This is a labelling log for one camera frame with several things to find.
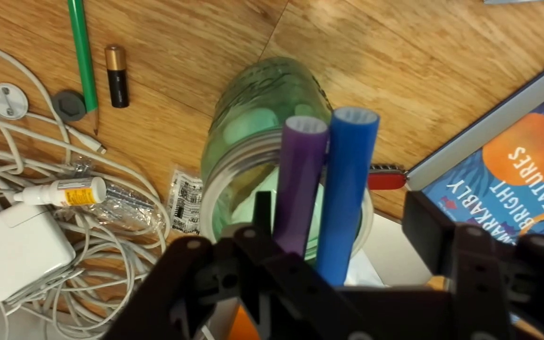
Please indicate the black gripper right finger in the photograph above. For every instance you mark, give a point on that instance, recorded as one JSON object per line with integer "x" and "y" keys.
{"x": 462, "y": 264}

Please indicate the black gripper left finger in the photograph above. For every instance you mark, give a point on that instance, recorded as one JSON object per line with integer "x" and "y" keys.
{"x": 264, "y": 217}

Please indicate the purple marker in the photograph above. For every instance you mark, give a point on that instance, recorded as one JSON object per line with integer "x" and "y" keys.
{"x": 302, "y": 181}

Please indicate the blue marker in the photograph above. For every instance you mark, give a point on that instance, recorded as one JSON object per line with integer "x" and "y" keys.
{"x": 349, "y": 189}

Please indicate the green glass jar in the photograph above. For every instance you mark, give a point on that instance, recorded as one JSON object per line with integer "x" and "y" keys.
{"x": 254, "y": 113}

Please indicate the small white printed tag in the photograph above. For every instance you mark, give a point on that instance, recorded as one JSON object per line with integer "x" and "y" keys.
{"x": 185, "y": 200}

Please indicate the colourful hardcover book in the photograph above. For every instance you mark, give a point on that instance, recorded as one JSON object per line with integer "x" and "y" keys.
{"x": 525, "y": 170}

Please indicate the red pocket knife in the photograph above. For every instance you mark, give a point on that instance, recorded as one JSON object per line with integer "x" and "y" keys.
{"x": 387, "y": 178}

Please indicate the clear plastic bag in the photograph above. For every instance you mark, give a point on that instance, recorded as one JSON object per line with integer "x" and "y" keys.
{"x": 128, "y": 210}

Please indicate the small white tube yellow label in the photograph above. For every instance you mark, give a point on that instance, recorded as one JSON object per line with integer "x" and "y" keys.
{"x": 66, "y": 191}

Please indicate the black and gold battery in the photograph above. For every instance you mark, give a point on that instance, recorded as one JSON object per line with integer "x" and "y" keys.
{"x": 118, "y": 77}

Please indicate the grey round disc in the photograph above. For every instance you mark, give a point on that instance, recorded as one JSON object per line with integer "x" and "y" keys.
{"x": 69, "y": 104}

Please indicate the green pencil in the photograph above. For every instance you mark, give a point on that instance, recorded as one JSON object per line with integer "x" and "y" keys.
{"x": 83, "y": 57}

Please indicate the white power adapter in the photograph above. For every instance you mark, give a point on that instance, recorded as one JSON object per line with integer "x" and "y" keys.
{"x": 15, "y": 251}

